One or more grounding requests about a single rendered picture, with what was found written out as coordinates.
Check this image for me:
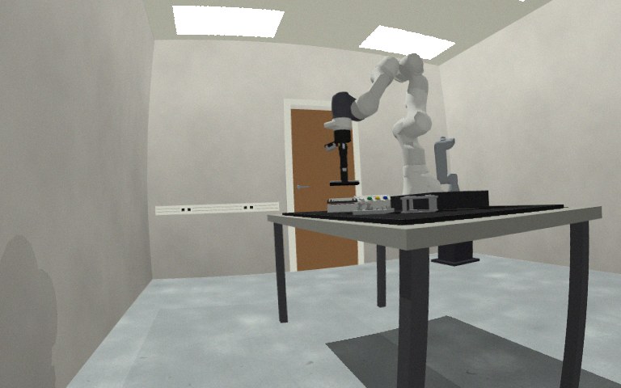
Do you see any white operator button panel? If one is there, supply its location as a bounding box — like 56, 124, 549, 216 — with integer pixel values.
354, 195, 391, 209

